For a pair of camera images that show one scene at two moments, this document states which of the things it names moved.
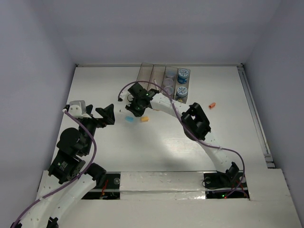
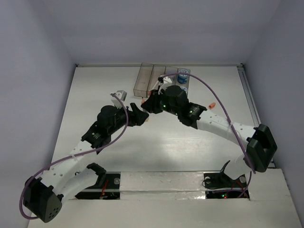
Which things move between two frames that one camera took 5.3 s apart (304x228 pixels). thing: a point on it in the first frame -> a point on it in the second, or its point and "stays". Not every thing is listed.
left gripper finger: [108, 114] -> [137, 116]
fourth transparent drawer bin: [182, 85] stays
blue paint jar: [183, 74] stays
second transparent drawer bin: [157, 73] stays
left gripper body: [92, 123] -> [121, 118]
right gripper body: [136, 107] -> [160, 102]
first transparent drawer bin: [145, 72] stays
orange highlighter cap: [212, 105] stays
